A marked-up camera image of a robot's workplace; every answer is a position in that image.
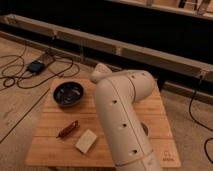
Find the brown bottle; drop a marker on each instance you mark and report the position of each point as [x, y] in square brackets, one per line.
[67, 130]

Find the wooden shelf beam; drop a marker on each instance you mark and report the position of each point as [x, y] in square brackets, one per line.
[142, 54]

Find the black power adapter box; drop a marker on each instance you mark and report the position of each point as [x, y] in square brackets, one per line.
[35, 67]

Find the white cup dark inside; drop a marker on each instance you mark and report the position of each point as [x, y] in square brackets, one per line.
[145, 128]

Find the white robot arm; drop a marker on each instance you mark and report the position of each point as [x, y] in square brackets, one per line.
[114, 96]

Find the beige sponge block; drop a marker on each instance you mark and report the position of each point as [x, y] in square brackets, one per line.
[86, 140]

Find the dark ceramic bowl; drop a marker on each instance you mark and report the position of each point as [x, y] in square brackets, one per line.
[68, 93]

